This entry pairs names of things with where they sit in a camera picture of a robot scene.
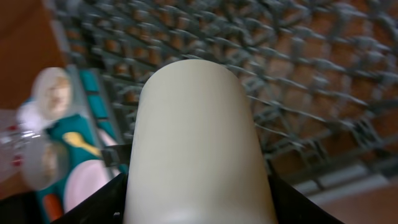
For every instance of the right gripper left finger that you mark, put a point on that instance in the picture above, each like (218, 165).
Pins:
(106, 206)

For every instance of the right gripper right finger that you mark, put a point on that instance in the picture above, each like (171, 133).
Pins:
(292, 207)

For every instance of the pink round plate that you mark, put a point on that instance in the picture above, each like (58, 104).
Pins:
(84, 180)

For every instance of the yellow plastic spoon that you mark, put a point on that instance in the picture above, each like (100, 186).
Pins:
(76, 140)

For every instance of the white paper cup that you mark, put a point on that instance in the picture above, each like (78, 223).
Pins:
(195, 153)

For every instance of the grey dishwasher rack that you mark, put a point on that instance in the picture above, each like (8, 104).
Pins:
(321, 76)

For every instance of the orange carrot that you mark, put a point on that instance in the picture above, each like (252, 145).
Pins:
(53, 207)

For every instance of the grey bowl with rice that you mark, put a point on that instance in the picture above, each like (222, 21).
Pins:
(44, 163)

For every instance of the teal plastic tray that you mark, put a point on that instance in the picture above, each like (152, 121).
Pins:
(74, 122)

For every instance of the red silver foil wrapper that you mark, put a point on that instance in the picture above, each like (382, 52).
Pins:
(14, 142)

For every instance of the crumpled white napkin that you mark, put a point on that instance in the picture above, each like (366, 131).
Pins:
(30, 118)

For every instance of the cream bowl with peanuts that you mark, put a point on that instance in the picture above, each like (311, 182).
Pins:
(52, 92)

